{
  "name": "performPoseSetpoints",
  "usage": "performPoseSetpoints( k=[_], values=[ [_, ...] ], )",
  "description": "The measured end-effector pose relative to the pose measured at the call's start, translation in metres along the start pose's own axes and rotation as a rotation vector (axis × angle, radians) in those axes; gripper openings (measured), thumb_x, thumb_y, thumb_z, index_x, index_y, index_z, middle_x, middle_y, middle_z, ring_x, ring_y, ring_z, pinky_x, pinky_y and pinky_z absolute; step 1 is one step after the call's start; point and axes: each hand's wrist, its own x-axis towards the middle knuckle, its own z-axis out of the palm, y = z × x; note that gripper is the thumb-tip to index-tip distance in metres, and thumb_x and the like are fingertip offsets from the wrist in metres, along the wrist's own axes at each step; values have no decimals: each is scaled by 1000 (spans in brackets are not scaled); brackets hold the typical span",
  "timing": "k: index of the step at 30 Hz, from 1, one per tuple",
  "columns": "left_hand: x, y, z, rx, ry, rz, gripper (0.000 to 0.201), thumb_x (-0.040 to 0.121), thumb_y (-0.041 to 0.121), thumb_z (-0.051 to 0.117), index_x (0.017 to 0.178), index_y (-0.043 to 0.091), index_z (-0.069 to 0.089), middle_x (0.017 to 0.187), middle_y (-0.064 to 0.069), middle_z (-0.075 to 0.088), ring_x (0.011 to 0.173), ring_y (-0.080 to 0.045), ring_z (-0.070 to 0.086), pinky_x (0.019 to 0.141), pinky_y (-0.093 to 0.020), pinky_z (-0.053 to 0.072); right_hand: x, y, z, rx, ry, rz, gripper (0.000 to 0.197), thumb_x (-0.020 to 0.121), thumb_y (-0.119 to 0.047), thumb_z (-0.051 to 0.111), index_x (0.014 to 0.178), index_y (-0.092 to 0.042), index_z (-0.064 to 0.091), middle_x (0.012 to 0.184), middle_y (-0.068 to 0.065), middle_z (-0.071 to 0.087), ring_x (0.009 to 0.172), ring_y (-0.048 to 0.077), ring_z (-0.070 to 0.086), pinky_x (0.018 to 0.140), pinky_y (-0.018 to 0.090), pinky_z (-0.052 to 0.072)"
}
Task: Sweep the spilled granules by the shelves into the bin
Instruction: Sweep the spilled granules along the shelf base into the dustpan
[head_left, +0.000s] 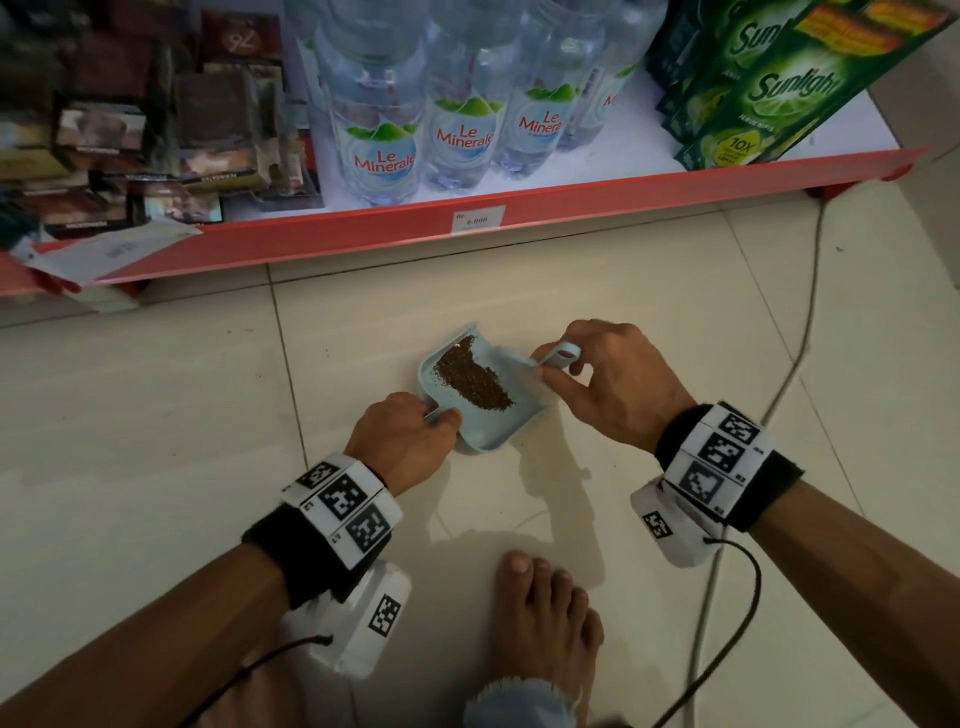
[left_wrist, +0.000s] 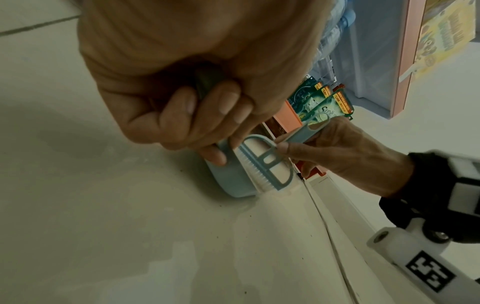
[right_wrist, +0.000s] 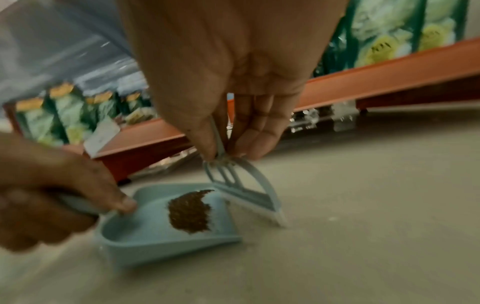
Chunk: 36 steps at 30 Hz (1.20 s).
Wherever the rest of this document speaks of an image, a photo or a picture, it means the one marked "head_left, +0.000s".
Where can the person's left hand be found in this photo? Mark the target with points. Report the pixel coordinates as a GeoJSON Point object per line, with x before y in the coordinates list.
{"type": "Point", "coordinates": [397, 442]}

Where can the person's right hand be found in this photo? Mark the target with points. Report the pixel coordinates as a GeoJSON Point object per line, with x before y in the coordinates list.
{"type": "Point", "coordinates": [622, 390]}

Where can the brown granules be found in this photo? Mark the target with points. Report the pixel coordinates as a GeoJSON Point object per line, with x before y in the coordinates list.
{"type": "Point", "coordinates": [472, 379]}

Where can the light blue plastic dustpan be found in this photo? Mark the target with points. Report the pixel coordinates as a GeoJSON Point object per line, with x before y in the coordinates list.
{"type": "Point", "coordinates": [495, 427]}

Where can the light blue brush white bristles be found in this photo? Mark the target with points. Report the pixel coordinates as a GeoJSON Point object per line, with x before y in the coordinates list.
{"type": "Point", "coordinates": [517, 358]}

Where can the red edged store shelf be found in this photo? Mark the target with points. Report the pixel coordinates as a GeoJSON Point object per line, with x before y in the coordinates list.
{"type": "Point", "coordinates": [337, 229]}

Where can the person's left forearm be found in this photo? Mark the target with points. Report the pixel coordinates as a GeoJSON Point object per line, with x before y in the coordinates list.
{"type": "Point", "coordinates": [150, 637]}

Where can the person's right forearm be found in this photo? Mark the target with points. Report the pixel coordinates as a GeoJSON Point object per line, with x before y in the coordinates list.
{"type": "Point", "coordinates": [862, 600]}

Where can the person's right foot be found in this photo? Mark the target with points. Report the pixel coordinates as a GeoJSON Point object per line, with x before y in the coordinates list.
{"type": "Point", "coordinates": [544, 622]}

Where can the black left wristband with markers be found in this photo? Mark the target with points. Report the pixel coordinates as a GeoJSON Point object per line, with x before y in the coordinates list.
{"type": "Point", "coordinates": [337, 517]}

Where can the black wristband with markers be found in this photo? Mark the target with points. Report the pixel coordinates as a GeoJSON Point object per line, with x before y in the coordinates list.
{"type": "Point", "coordinates": [720, 465]}
{"type": "Point", "coordinates": [337, 517]}

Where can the black right wristband with markers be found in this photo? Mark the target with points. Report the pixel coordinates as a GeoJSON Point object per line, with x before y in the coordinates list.
{"type": "Point", "coordinates": [720, 465]}

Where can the fuzzy blue right trouser cuff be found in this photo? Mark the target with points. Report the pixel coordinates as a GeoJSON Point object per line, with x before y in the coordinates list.
{"type": "Point", "coordinates": [517, 705]}

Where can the stack of clear water bottles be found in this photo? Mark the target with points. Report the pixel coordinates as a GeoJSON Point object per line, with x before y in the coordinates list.
{"type": "Point", "coordinates": [450, 97]}

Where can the stack of dark green pouches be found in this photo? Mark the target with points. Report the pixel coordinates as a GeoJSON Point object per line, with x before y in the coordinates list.
{"type": "Point", "coordinates": [15, 225]}
{"type": "Point", "coordinates": [780, 82]}

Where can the pile of small brown packets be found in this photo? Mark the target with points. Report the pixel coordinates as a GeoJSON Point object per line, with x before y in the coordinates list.
{"type": "Point", "coordinates": [150, 127]}

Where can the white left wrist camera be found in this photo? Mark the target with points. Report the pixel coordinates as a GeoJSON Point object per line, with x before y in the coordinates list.
{"type": "Point", "coordinates": [360, 622]}

